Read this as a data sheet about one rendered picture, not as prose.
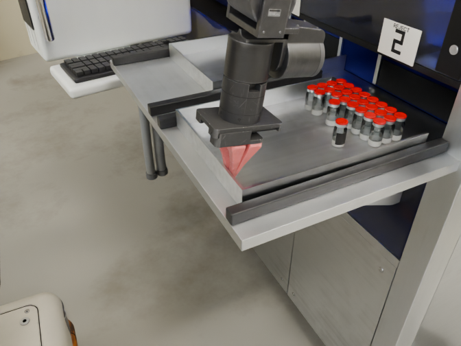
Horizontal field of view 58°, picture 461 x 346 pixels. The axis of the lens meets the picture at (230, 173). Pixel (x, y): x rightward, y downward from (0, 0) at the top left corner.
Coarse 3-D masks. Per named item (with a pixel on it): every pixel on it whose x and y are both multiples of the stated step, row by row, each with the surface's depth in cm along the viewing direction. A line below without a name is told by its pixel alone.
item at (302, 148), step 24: (288, 96) 84; (192, 120) 77; (288, 120) 78; (312, 120) 78; (192, 144) 71; (264, 144) 71; (288, 144) 71; (312, 144) 71; (360, 144) 71; (384, 144) 71; (408, 144) 67; (216, 168) 63; (264, 168) 66; (288, 168) 66; (312, 168) 60; (336, 168) 62; (240, 192) 57; (264, 192) 58
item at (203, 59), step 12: (216, 36) 108; (180, 48) 105; (192, 48) 106; (204, 48) 108; (216, 48) 109; (180, 60) 99; (192, 60) 103; (204, 60) 103; (216, 60) 103; (324, 60) 95; (336, 60) 96; (192, 72) 94; (204, 72) 97; (216, 72) 97; (324, 72) 97; (204, 84) 89; (216, 84) 85
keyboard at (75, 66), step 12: (180, 36) 134; (120, 48) 126; (132, 48) 126; (144, 48) 126; (156, 48) 125; (72, 60) 118; (84, 60) 118; (96, 60) 117; (108, 60) 118; (72, 72) 113; (84, 72) 111; (96, 72) 113; (108, 72) 114
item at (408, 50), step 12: (384, 24) 74; (396, 24) 72; (384, 36) 75; (396, 36) 73; (408, 36) 70; (420, 36) 68; (384, 48) 76; (396, 48) 73; (408, 48) 71; (408, 60) 72
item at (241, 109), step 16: (224, 80) 52; (224, 96) 53; (240, 96) 52; (256, 96) 52; (208, 112) 56; (224, 112) 54; (240, 112) 53; (256, 112) 54; (224, 128) 52; (240, 128) 53; (256, 128) 55; (272, 128) 57
